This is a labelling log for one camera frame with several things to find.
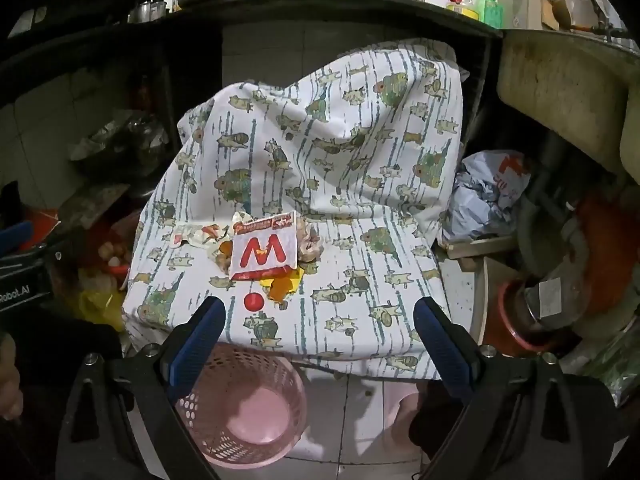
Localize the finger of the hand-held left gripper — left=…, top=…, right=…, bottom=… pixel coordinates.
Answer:
left=0, top=222, right=35, bottom=258

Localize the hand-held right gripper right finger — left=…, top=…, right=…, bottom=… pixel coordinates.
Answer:
left=412, top=296, right=628, bottom=480

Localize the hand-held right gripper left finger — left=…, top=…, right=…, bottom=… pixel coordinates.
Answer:
left=55, top=296, right=227, bottom=480

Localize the pink plastic basket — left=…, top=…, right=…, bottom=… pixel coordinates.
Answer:
left=172, top=342, right=308, bottom=466

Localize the white printed wrapper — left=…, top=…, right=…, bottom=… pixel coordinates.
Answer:
left=170, top=222, right=236, bottom=252

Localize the red and white snack packet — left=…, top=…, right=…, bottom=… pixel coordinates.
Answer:
left=229, top=210, right=297, bottom=281

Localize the yellow wrapper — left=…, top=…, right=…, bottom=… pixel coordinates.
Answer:
left=260, top=266, right=307, bottom=311

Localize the person's left hand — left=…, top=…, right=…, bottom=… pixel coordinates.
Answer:
left=0, top=332, right=24, bottom=421

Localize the red bucket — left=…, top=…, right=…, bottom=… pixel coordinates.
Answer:
left=481, top=279, right=547, bottom=357

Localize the pink plastic stool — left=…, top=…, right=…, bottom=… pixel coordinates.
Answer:
left=382, top=385, right=431, bottom=446

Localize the yellow plastic bag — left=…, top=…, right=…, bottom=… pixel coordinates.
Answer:
left=75, top=284, right=127, bottom=332

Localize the wooden board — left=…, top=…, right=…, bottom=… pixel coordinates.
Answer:
left=59, top=182, right=132, bottom=227

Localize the orange wrapper piece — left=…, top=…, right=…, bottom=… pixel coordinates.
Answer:
left=269, top=280, right=297, bottom=302

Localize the grey metal cylinder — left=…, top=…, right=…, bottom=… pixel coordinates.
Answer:
left=522, top=260, right=587, bottom=332

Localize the dark crumpled plastic bag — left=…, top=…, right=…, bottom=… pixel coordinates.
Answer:
left=69, top=111, right=171, bottom=177

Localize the crumpled beige tissue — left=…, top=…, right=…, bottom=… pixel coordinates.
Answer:
left=295, top=220, right=322, bottom=263

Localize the blue and white plastic bag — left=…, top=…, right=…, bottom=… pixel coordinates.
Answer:
left=441, top=150, right=532, bottom=247

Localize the green plastic bag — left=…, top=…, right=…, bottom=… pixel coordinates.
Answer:
left=582, top=327, right=640, bottom=408

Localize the animal printed white cloth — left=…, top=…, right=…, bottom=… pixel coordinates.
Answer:
left=122, top=40, right=471, bottom=381

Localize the beige sink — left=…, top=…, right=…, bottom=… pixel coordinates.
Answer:
left=497, top=30, right=640, bottom=183

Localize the green detergent bottle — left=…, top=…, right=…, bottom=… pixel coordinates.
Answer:
left=482, top=0, right=504, bottom=29

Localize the black stove counter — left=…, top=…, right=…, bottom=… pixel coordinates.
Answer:
left=0, top=0, right=503, bottom=116

